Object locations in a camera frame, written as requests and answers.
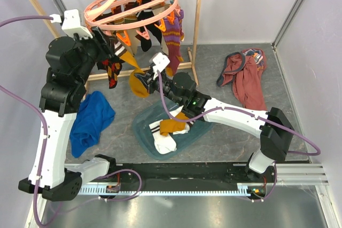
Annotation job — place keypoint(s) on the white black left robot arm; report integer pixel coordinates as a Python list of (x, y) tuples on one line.
[(71, 59)]

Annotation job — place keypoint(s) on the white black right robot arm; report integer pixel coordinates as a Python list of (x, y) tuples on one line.
[(271, 127)]

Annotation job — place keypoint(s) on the blue cloth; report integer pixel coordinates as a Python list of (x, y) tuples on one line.
[(95, 114)]

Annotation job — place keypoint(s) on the black white striped sock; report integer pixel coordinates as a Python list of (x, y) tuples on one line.
[(146, 14)]

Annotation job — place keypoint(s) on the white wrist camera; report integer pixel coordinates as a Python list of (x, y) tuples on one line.
[(159, 62), (72, 24)]

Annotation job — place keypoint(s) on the red garment pile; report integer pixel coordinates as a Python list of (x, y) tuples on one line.
[(243, 70)]

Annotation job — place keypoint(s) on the pink round clip hanger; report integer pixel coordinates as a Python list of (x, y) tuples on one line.
[(103, 13)]

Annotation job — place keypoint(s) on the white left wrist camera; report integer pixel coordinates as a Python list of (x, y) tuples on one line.
[(72, 24)]

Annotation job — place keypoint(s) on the blue translucent plastic basin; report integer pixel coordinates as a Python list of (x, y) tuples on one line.
[(144, 136)]

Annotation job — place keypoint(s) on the purple striped sock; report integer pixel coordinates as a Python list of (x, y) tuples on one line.
[(172, 37), (180, 19)]

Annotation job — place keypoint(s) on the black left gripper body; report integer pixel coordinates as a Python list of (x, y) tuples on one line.
[(102, 50)]

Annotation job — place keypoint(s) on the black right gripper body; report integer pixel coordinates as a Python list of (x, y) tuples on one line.
[(166, 84)]

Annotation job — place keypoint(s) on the mustard yellow sock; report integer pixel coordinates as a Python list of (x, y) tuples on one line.
[(174, 127), (136, 85)]

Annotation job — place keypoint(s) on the argyle black red sock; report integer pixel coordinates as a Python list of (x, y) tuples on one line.
[(113, 68)]

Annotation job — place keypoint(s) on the brown striped sock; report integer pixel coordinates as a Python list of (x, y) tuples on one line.
[(125, 17)]

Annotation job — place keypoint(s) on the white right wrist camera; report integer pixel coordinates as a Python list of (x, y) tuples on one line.
[(159, 62)]

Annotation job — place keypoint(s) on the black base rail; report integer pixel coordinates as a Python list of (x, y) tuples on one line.
[(189, 176)]

